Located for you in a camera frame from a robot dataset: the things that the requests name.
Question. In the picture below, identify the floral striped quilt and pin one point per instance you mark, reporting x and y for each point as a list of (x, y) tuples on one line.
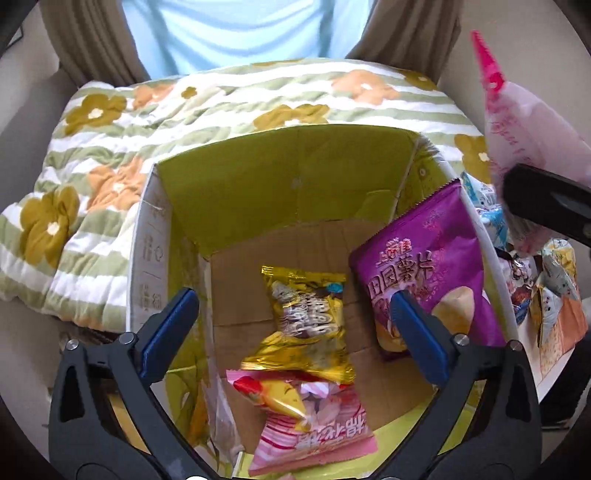
[(207, 101)]

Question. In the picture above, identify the light blue cloth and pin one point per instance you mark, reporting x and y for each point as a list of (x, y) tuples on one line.
[(231, 32)]

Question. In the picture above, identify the brown curtain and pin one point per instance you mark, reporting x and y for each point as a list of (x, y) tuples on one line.
[(87, 41), (406, 32)]

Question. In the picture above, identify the translucent pink snack packet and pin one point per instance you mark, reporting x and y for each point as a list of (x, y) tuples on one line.
[(521, 120)]

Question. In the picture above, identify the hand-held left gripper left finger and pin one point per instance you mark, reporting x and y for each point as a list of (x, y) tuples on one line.
[(170, 334)]

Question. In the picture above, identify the pink striped snack packet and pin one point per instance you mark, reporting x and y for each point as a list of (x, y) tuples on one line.
[(318, 438)]

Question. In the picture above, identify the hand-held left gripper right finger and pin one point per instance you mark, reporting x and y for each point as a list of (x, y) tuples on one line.
[(420, 344)]

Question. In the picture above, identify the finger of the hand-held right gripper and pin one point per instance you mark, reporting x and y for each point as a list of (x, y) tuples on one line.
[(535, 194)]

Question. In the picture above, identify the cardboard box with green lining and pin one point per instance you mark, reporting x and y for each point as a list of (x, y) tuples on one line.
[(277, 161)]

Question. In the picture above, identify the pile of assorted snack packets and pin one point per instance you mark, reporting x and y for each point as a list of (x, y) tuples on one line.
[(558, 314)]

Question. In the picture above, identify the gold snack packet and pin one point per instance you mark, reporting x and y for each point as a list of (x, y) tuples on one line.
[(304, 353)]

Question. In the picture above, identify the purple potato chips bag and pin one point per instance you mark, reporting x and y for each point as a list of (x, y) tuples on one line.
[(438, 240)]

